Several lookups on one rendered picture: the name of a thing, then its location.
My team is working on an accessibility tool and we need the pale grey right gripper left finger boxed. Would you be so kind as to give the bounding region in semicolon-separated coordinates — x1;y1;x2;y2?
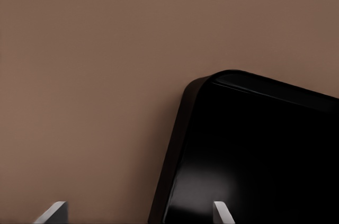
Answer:
33;201;69;224

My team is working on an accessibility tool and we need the black storage box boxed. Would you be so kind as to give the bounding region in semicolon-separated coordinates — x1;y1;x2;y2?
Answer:
147;69;339;224

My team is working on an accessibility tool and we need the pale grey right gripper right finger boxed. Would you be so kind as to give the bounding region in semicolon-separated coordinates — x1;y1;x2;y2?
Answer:
213;201;236;224

